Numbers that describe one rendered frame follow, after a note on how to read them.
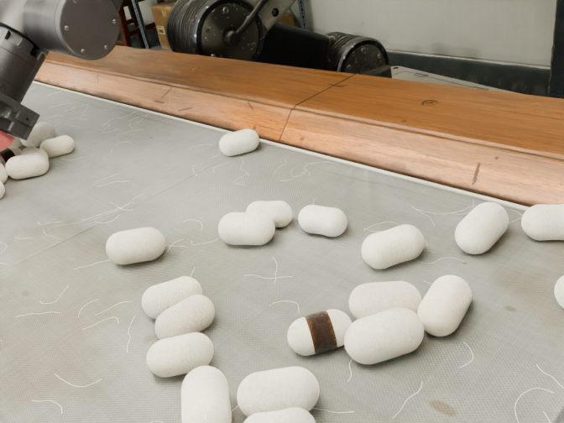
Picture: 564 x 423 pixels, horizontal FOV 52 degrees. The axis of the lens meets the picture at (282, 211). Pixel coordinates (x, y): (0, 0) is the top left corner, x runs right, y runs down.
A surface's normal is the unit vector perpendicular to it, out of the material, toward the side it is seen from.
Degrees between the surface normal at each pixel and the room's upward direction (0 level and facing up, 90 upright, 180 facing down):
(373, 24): 88
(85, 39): 95
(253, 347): 0
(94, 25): 95
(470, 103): 0
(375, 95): 0
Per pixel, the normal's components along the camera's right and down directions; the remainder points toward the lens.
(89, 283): -0.17, -0.85
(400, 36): -0.74, 0.42
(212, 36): 0.51, 0.33
